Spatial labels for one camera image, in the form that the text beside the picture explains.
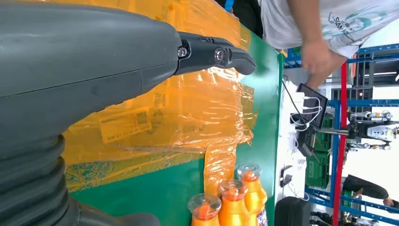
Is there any yellow taped cardboard mat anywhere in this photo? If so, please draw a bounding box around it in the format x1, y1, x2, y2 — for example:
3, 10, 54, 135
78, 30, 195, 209
43, 0, 259, 197

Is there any black zip case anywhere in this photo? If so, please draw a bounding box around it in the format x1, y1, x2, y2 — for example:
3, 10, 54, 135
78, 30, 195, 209
273, 196, 312, 226

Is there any dark tablet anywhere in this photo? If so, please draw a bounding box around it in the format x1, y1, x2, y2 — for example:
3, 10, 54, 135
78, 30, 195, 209
296, 83, 329, 130

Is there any black desk cable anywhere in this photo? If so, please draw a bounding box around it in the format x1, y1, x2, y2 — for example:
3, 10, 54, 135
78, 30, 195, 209
281, 79, 308, 125

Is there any blue metal rack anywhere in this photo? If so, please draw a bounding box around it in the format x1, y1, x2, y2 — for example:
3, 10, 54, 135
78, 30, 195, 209
283, 43, 399, 226

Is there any white tablet cable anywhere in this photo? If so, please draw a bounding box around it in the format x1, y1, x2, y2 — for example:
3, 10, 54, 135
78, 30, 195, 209
290, 96, 322, 132

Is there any red metal post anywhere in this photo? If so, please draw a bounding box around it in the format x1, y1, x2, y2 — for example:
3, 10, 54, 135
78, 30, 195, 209
332, 61, 348, 226

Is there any person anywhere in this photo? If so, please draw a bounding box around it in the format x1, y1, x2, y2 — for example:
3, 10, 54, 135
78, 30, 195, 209
215, 0, 399, 91
342, 174, 399, 214

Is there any orange detergent bottle clear cap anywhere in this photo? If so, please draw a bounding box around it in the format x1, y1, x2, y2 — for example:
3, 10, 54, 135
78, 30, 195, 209
237, 163, 269, 226
187, 193, 223, 226
218, 179, 250, 226

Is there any white table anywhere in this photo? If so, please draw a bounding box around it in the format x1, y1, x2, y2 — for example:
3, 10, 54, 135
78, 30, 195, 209
274, 53, 312, 226

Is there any white black background robot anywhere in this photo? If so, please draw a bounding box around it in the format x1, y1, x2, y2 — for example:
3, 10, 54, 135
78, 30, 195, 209
346, 111, 399, 153

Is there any green plastic crate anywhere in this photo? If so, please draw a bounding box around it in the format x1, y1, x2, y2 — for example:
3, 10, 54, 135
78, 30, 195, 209
304, 113, 335, 190

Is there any black charger device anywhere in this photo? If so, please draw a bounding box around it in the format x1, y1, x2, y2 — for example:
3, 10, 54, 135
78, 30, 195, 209
291, 113, 320, 159

